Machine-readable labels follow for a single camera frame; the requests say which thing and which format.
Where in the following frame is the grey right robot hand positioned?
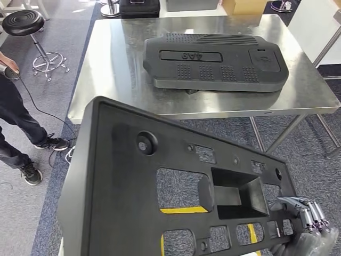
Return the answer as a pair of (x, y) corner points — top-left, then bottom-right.
(270, 196), (339, 256)

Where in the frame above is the black plastic mounting plate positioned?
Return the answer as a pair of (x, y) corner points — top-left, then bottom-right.
(57, 96), (304, 256)

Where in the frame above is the stainless steel workbench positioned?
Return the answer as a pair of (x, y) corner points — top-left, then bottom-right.
(68, 14), (341, 159)

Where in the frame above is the yellow floor tape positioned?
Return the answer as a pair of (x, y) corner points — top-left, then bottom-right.
(160, 206), (263, 256)

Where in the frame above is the white table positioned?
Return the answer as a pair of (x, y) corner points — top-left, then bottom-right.
(287, 0), (341, 66)

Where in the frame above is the black engine cover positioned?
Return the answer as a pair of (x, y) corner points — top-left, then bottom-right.
(143, 33), (290, 94)

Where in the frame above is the chrome stanchion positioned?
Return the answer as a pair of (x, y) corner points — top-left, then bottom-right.
(100, 0), (121, 18)
(270, 0), (294, 13)

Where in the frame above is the cardboard box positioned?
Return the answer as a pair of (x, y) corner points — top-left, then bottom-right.
(222, 0), (268, 15)

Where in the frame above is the grey box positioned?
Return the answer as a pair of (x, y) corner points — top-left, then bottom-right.
(165, 0), (220, 12)

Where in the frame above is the black carrying case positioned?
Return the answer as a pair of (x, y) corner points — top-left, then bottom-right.
(119, 0), (161, 19)

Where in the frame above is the person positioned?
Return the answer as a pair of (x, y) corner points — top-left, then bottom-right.
(0, 51), (70, 186)

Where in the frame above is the black handheld controller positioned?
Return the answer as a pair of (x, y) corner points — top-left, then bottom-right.
(4, 67), (20, 80)

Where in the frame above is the person's hand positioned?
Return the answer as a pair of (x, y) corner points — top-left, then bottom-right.
(0, 52), (20, 75)

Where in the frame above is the black round stool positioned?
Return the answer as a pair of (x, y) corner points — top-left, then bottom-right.
(2, 9), (70, 83)

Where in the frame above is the black controller cable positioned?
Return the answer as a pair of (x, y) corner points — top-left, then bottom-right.
(19, 77), (78, 169)

